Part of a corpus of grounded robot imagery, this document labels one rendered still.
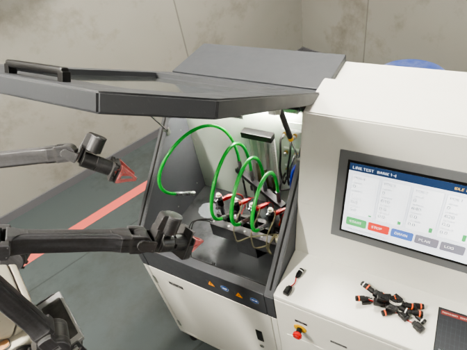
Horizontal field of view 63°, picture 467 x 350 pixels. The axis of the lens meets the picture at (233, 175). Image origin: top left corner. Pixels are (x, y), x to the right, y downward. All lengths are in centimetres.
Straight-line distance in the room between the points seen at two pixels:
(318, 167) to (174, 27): 276
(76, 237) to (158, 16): 289
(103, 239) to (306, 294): 75
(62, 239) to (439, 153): 106
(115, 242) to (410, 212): 90
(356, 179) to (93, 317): 210
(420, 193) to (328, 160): 29
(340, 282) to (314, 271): 10
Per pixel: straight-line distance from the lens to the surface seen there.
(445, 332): 147
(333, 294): 147
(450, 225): 134
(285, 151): 165
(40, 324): 125
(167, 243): 118
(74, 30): 346
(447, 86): 157
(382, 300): 143
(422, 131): 121
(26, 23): 336
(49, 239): 110
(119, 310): 282
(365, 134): 123
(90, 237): 111
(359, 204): 135
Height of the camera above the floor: 226
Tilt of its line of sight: 42 degrees down
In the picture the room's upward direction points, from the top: 12 degrees counter-clockwise
